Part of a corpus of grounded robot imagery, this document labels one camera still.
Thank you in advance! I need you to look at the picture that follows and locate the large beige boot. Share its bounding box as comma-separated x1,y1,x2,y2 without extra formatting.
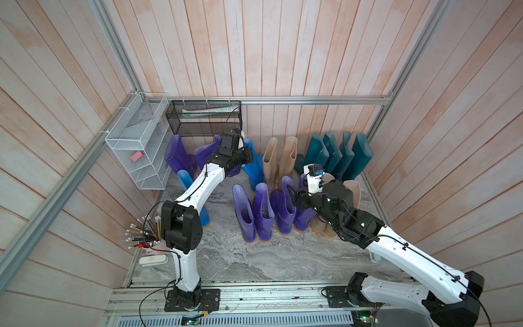
324,180,361,238

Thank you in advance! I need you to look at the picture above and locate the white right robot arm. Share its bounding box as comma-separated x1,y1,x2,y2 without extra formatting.
285,181,484,326

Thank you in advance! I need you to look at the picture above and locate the lilac purple boot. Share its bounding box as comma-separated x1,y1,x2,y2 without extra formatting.
270,176,296,235
232,184,256,243

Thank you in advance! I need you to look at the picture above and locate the small blue boot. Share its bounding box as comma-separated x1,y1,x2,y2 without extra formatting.
177,170,211,228

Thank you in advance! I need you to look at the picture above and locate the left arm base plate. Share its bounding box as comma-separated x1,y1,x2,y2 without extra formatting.
164,287,221,312

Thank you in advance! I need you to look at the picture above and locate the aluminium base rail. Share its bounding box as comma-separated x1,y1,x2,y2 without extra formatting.
104,277,428,318

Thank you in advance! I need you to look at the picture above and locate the black mesh wall basket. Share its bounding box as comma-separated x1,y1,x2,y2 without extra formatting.
166,99,243,137

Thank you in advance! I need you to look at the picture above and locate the pink eraser block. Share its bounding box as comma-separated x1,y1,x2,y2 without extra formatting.
131,151,144,162

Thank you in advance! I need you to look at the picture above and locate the white remote left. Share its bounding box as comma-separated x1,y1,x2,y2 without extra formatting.
138,255,168,267

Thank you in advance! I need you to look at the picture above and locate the pencil bundle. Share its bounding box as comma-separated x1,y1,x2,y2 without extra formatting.
125,215,162,249

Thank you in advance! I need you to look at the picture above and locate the large blue boot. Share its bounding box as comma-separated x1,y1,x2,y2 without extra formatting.
242,139,264,191

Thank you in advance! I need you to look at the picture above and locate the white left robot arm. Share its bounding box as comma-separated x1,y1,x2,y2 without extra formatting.
160,129,254,310

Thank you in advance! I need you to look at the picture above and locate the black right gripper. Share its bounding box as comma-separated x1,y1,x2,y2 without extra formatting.
288,179,341,232

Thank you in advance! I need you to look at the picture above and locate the vented grille strip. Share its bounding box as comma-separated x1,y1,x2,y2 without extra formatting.
114,311,354,326

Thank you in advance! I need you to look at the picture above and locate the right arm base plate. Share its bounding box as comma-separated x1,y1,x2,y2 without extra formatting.
321,286,381,308

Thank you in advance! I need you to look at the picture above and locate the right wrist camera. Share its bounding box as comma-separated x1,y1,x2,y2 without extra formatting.
303,163,325,194

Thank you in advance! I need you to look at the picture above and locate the white wire wall shelf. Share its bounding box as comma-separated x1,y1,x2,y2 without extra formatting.
105,92,172,190

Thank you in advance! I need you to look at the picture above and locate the large purple boot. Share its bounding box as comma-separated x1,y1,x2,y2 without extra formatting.
294,174,316,232

